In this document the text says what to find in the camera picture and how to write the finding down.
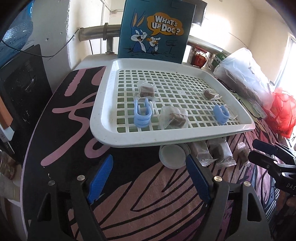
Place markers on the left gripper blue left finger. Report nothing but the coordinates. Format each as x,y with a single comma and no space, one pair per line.
99,179

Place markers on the clear plastic bag pile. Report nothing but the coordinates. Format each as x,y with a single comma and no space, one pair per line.
241,73

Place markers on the brown snack four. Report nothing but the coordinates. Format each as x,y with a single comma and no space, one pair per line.
220,150

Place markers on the blue water jug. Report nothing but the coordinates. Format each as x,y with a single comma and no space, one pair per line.
17,35

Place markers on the teal Bugs Bunny tote bag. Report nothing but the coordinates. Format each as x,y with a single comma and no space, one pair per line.
156,30

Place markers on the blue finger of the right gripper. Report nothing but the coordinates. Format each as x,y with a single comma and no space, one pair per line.
264,147
266,162

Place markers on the brown snack five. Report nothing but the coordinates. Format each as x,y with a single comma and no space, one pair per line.
200,151

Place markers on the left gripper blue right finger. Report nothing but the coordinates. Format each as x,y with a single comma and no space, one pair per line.
198,179

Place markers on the green box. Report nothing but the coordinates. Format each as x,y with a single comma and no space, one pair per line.
218,58

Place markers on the brown snack two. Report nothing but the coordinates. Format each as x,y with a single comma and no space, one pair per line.
172,117

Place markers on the white perforated plastic tray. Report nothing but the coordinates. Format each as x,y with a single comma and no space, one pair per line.
181,86

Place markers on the blue clip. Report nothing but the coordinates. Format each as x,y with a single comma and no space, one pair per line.
221,114
142,116

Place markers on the red jar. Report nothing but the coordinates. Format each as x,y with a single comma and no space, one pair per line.
198,57

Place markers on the metal pipe rail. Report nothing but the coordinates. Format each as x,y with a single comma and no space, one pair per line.
107,31

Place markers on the brown snack one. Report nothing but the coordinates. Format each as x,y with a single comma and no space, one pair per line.
146,90

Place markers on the black water dispenser cabinet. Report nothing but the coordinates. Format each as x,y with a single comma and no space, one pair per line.
25,91

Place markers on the clear round lid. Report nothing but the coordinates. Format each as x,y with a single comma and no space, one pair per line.
174,156

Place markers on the brown snack six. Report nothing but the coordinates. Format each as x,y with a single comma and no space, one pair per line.
243,152

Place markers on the red plastic bag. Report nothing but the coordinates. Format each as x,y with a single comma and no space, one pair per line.
281,116

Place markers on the brown snack three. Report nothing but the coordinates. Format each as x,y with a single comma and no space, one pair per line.
211,94

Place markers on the glass jar on floor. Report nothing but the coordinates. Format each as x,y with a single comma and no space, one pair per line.
7,165

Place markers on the cartoon print blanket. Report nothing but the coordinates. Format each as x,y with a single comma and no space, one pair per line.
142,199

